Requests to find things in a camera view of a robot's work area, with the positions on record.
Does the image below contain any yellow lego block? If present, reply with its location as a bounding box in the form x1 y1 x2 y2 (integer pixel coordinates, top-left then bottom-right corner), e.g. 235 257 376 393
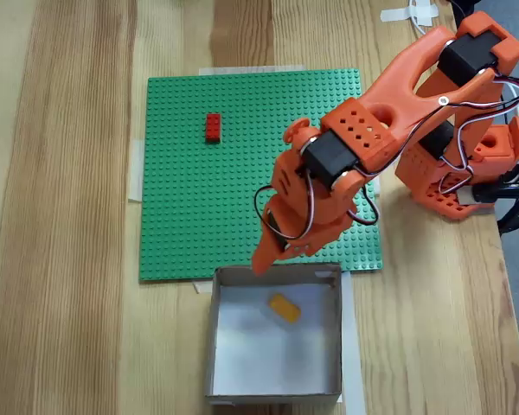
266 292 303 325

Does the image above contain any open cardboard box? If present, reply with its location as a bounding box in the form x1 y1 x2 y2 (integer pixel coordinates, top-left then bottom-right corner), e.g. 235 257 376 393
203 262 344 406

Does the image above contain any green lego baseplate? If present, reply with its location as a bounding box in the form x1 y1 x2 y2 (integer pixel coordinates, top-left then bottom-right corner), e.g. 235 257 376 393
138 67 385 284

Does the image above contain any red lego block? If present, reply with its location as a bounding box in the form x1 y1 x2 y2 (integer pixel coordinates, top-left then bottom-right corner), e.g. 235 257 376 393
204 112 222 144

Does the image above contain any black table clamp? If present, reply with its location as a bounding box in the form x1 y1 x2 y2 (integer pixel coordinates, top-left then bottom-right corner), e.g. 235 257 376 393
457 180 519 237

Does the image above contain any gripper servo wire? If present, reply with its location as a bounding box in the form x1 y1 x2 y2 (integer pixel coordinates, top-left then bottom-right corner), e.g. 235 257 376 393
253 184 313 242

